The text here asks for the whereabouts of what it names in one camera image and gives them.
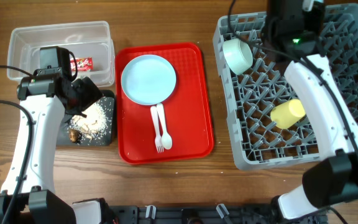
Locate red snack wrapper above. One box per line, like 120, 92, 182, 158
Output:
70, 57, 94, 72

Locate rice and food scraps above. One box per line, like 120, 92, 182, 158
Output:
68, 103, 111, 144

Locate light blue plate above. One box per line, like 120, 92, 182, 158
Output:
121, 54, 177, 106

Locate mint green bowl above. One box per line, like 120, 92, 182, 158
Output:
223, 39, 253, 75

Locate white plastic fork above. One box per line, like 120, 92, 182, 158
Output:
150, 106, 164, 153

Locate yellow plastic cup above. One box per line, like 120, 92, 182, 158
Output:
270, 99, 306, 129

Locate white plastic spoon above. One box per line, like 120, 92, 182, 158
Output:
157, 103, 173, 150

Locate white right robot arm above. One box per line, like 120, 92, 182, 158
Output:
262, 1, 358, 221

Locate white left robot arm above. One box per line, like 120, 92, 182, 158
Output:
0, 46, 103, 223

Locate clear plastic waste bin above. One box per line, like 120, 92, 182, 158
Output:
7, 21, 115, 87

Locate grey dishwasher rack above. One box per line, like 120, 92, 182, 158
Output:
213, 3, 358, 170

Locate red plastic tray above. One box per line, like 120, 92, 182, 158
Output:
115, 42, 214, 164

